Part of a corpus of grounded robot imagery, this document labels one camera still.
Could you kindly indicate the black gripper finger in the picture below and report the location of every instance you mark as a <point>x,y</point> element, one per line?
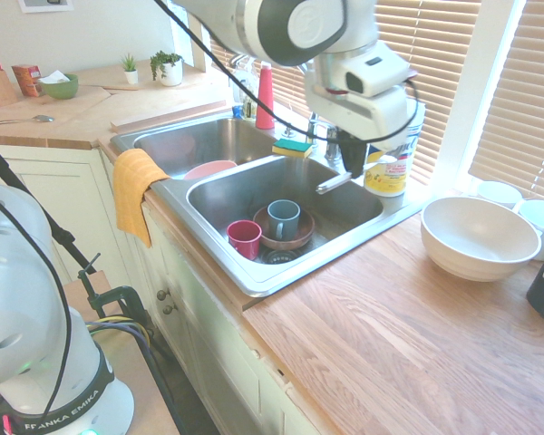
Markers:
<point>347,151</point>
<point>360,156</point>

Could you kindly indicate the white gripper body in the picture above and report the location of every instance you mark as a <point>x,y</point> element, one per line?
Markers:
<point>381,118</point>

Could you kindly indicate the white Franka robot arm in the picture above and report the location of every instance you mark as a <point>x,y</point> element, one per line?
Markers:
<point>272,27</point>

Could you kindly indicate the stainless steel double sink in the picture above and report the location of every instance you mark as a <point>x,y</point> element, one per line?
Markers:
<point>344,208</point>

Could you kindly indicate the black sink drain strainer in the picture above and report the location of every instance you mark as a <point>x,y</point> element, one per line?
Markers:
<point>278,258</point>

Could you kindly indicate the Lysol wipes canister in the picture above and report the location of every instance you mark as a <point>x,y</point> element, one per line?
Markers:
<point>390,181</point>

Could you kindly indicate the yellow green sponge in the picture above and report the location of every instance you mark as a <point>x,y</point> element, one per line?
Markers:
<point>292,148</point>

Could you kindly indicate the wide wooden window blind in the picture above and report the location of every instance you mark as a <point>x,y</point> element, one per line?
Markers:
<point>440,68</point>

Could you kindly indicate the brown wooden bowl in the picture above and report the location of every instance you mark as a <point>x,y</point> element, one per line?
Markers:
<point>304,229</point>

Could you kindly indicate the grey-blue mug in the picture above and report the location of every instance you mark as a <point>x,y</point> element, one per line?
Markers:
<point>286,222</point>

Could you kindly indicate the pink cone dish bottle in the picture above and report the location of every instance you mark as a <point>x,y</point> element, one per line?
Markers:
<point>265,99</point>

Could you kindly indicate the small blue scrubber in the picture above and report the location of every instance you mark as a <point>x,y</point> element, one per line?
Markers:
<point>238,112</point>

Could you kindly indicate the red cup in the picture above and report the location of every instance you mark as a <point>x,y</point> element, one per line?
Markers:
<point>245,240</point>

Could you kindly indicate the small white bowl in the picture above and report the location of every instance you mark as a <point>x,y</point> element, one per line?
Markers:
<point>498,195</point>

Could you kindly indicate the narrow wooden window blind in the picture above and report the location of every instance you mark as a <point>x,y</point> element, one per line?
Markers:
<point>521,104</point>

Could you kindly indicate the pink bowl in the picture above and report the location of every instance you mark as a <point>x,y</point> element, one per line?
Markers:
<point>206,170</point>

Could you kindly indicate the large cream bowl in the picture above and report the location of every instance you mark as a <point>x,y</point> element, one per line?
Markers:
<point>476,244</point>

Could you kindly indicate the leafy plant white pot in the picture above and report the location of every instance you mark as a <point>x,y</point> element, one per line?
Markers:
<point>170,74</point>

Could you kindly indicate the orange dish cloth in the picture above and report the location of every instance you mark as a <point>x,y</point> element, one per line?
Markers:
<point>131,190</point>

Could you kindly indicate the small spiky plant white pot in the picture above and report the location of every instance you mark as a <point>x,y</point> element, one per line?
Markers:
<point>130,72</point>

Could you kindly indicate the brass cabinet knob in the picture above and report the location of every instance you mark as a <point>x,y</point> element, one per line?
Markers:
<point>163,295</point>
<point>168,310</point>

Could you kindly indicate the cream kitchen cabinet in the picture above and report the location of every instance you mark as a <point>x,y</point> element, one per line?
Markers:
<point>208,344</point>

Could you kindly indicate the green metal clamp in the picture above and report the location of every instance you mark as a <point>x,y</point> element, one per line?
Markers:
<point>118,294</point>

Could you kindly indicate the green bowl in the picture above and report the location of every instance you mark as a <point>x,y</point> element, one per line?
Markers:
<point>61,89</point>

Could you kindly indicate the white paper scrap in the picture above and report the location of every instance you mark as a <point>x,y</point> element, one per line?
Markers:
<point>53,78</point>

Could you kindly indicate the metal spoon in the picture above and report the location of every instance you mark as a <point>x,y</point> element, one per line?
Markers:
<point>43,118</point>

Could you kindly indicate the black stand leg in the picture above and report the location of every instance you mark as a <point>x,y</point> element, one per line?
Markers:
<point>36,204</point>

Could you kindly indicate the wooden robot mounting table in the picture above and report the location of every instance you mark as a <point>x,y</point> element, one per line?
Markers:
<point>136,399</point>

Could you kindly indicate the red cardboard box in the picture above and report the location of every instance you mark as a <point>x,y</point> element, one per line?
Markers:
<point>25,79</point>

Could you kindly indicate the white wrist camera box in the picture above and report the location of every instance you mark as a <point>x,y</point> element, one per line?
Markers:
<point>372,72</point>

